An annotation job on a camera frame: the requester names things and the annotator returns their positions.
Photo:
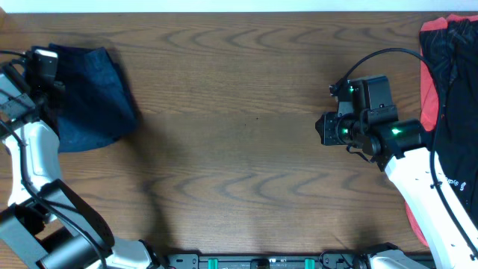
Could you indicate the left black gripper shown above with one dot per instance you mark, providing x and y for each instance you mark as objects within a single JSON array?
[{"x": 57, "y": 93}]

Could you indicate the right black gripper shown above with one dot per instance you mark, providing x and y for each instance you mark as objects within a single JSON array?
[{"x": 328, "y": 134}]

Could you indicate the blue denim shorts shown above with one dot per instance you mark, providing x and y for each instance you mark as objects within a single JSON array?
[{"x": 95, "y": 108}]

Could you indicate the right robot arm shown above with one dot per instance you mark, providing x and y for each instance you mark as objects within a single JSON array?
[{"x": 417, "y": 175}]

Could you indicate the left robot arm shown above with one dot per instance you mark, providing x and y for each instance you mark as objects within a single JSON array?
[{"x": 46, "y": 224}]

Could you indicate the red and black garment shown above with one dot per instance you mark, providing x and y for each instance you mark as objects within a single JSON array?
[{"x": 450, "y": 45}]

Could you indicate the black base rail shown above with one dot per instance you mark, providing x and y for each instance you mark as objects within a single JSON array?
[{"x": 388, "y": 259}]

